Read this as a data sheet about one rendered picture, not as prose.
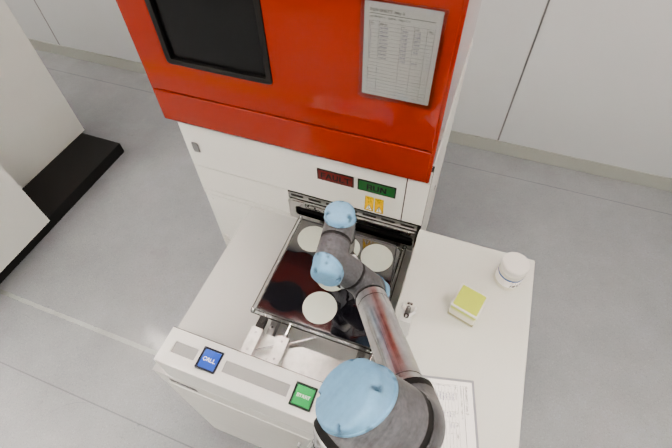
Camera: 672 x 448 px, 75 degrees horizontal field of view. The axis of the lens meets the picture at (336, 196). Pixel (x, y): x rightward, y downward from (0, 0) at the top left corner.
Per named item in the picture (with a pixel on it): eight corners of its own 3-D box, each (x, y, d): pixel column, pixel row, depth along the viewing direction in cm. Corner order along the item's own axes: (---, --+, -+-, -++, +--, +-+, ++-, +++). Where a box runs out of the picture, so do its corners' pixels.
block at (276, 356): (279, 338, 123) (278, 334, 121) (290, 342, 122) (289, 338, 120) (267, 365, 118) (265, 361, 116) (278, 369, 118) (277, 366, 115)
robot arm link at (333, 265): (358, 292, 99) (367, 251, 105) (324, 267, 93) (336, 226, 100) (334, 297, 104) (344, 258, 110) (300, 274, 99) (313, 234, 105)
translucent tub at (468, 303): (457, 293, 121) (462, 281, 116) (483, 308, 119) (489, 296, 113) (445, 314, 118) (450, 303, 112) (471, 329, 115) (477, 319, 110)
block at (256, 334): (254, 329, 125) (252, 325, 123) (264, 333, 124) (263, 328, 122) (241, 355, 120) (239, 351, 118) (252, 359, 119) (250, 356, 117)
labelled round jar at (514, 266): (495, 266, 127) (504, 248, 119) (520, 273, 125) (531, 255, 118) (492, 286, 123) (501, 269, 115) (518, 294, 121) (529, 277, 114)
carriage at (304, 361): (253, 332, 127) (251, 328, 125) (373, 375, 119) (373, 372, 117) (240, 358, 123) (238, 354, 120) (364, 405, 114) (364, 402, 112)
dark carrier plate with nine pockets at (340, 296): (302, 219, 148) (302, 218, 147) (401, 247, 140) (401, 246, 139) (257, 309, 127) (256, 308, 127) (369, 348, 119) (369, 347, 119)
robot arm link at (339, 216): (318, 222, 101) (327, 194, 106) (321, 248, 109) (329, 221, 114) (352, 228, 99) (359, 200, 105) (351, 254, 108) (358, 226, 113)
